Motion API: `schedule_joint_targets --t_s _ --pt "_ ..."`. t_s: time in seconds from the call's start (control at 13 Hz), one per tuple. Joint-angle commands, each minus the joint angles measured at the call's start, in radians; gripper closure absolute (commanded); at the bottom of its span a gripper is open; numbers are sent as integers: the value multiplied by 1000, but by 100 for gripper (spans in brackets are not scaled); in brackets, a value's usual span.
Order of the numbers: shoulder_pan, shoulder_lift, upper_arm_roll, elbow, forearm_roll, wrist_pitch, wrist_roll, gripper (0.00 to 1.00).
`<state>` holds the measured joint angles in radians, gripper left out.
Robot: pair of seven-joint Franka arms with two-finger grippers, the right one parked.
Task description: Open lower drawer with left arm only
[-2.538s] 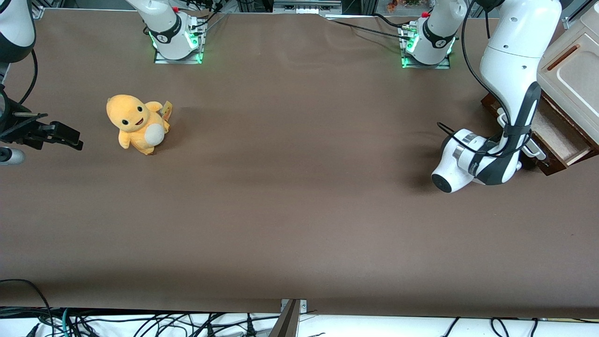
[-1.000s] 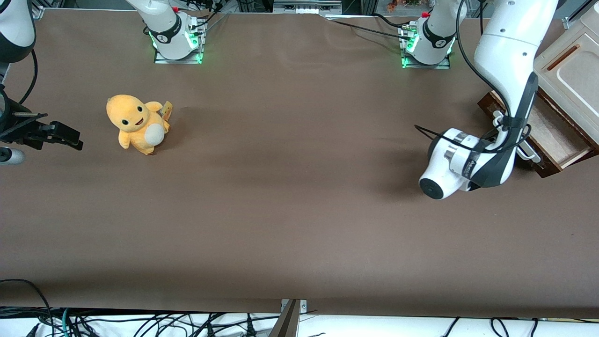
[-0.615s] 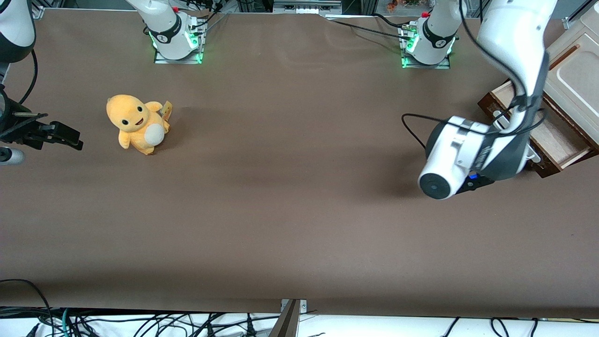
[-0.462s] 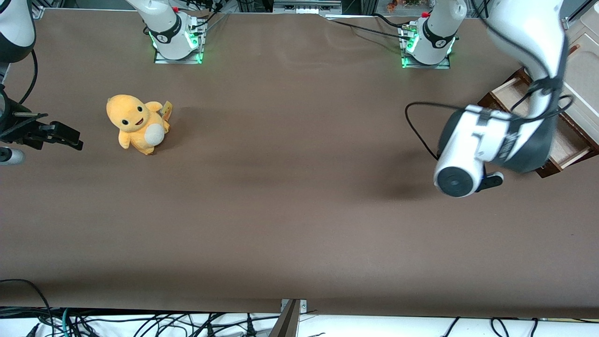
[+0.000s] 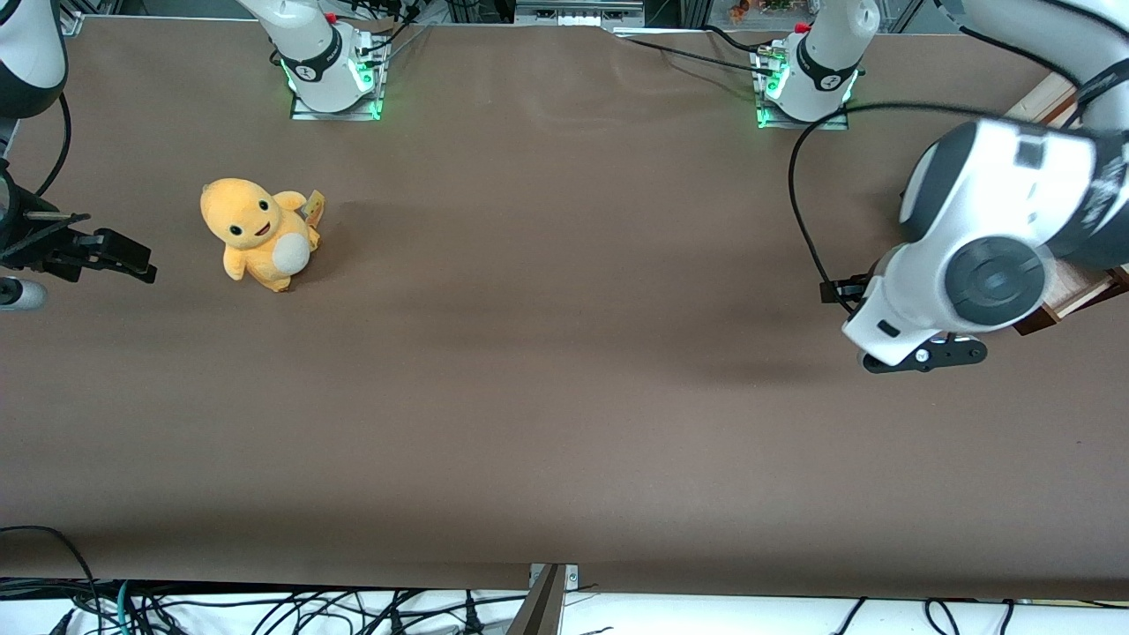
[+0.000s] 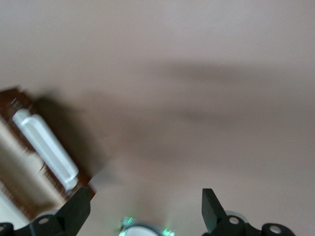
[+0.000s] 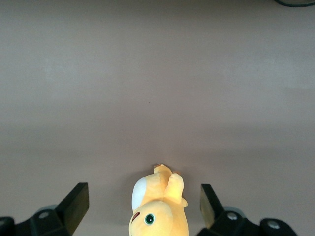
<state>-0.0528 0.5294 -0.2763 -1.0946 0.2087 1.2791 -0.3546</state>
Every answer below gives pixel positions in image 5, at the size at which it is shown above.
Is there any orange plush toy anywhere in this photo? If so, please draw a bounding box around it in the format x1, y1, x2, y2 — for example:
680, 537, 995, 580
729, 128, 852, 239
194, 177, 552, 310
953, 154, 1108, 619
199, 177, 325, 294

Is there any white lower shelf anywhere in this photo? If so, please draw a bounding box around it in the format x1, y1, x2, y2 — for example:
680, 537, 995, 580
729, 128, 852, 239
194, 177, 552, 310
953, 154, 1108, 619
0, 586, 1129, 635

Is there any silver background box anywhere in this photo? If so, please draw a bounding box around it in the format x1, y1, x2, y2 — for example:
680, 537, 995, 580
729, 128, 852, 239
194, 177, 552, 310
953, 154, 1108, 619
516, 0, 645, 27

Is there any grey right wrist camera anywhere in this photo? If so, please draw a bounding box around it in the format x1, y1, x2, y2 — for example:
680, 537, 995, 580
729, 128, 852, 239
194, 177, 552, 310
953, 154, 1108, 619
0, 277, 49, 312

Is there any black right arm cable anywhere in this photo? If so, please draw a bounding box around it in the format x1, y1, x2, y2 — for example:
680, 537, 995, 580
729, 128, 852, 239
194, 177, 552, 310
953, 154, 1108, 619
34, 88, 73, 200

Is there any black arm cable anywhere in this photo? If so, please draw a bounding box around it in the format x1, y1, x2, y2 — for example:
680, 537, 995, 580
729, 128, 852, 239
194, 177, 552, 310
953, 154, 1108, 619
788, 101, 998, 314
34, 88, 73, 200

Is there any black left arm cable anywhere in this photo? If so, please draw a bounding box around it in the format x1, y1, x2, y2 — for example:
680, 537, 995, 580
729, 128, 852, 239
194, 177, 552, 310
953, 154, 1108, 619
788, 101, 998, 314

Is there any short black table cable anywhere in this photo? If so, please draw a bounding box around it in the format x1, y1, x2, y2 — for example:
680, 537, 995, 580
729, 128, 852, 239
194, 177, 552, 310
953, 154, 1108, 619
701, 25, 777, 56

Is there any long black table cable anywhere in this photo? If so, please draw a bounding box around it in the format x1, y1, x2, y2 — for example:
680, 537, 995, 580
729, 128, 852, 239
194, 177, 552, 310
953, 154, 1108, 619
617, 35, 775, 76

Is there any black looped floor cable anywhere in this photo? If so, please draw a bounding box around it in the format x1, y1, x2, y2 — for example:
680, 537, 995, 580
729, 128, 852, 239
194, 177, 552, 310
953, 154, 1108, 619
0, 526, 100, 618

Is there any teal cable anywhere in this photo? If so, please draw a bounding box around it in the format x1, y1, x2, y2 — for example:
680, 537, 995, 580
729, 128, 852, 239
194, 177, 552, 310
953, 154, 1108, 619
113, 580, 142, 635

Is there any metal table edge bracket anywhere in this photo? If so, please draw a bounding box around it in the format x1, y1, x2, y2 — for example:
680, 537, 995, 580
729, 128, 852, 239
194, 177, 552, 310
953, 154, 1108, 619
505, 563, 580, 635

